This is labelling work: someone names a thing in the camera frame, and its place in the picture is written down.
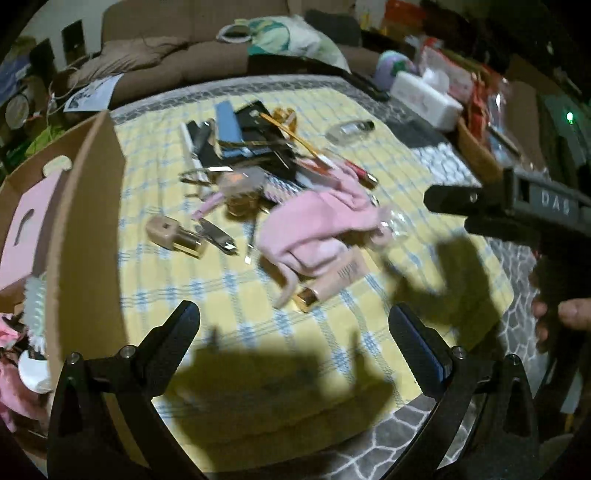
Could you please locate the pale green dish brush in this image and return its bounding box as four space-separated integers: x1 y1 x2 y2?
21 274 49 352

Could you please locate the brown cushion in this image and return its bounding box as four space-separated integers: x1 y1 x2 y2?
74 37 195 88

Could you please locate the yellow checked cloth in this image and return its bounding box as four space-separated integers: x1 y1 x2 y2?
111 88 515 472

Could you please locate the brown sofa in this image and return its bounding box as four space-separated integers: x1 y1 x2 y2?
99 0 384 107

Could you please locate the person's right hand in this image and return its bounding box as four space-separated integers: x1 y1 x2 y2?
530 270 591 354

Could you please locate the pale pink cloth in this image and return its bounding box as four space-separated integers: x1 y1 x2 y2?
256 175 393 310

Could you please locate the white and red packet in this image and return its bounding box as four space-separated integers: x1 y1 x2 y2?
418 44 476 97

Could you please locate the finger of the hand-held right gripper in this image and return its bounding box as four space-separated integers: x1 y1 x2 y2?
424 184 506 215
464 212 541 241

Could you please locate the leaf print bag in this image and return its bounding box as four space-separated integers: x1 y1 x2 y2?
217 16 352 72

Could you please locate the black square panel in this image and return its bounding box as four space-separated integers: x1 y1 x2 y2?
61 21 88 61

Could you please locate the bright pink towel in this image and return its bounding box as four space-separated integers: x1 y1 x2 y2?
0 311 49 432

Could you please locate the white tissue box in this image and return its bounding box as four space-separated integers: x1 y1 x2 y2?
390 65 464 132

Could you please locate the purple round container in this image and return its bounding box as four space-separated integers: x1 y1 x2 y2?
374 51 416 90

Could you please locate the wicker basket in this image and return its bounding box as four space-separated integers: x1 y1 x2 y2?
455 115 506 185

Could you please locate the red snack packet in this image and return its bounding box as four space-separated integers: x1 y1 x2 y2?
466 78 500 134

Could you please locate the glass bottle black cap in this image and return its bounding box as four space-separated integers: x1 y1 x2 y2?
325 119 376 145

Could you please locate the silver nail clipper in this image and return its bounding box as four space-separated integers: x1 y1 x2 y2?
196 217 241 257

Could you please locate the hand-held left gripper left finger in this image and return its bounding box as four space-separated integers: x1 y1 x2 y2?
46 300 204 480

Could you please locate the grey patterned blanket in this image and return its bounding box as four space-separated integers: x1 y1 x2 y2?
111 74 555 480

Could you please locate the white round cap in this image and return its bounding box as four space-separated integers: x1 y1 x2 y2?
17 351 54 393

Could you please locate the gold ribbon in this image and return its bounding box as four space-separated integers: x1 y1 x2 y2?
270 107 301 134

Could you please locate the beige capped gold bottle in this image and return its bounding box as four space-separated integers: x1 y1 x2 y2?
146 215 208 259

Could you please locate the beige cosmetic tube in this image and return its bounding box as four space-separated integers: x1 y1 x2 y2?
291 256 368 315

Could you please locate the dark seat cushion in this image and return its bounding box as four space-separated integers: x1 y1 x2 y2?
305 8 362 47

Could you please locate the pink box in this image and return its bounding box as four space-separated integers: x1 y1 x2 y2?
0 178 70 296

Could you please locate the small clear glass jar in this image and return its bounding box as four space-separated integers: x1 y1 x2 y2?
369 203 409 252

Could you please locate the printed paper sheet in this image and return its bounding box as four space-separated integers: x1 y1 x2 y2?
62 76 122 112

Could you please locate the brown cardboard box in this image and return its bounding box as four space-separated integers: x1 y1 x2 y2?
0 110 132 444

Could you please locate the blue rectangular case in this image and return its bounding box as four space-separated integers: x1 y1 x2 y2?
215 102 243 144

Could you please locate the black flat pouch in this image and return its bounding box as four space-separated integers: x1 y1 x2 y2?
233 99 296 155

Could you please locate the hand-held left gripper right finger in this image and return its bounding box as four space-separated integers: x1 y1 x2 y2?
389 302 541 480

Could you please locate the green plastic bag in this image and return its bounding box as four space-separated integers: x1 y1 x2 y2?
23 124 65 154

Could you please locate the red lip gloss tube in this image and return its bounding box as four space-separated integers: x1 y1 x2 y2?
342 157 379 190

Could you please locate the dark device green light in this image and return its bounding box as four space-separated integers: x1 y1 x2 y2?
542 92 591 162

